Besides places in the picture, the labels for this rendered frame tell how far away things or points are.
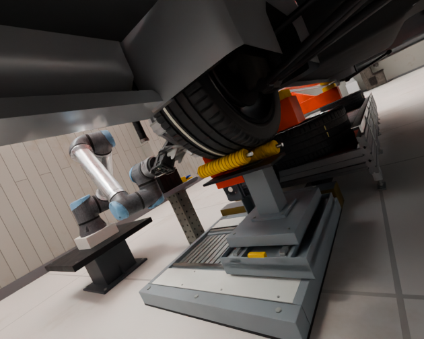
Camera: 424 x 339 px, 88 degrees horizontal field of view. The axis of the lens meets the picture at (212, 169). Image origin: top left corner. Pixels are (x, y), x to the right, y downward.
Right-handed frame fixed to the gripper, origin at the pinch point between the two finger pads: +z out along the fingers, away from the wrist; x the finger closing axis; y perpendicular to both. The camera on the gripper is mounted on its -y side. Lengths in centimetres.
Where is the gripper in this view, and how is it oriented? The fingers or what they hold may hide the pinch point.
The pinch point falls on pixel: (184, 146)
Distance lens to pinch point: 87.1
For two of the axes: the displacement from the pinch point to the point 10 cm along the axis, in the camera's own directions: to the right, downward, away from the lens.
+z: 7.2, -2.6, -6.5
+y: -1.1, 8.7, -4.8
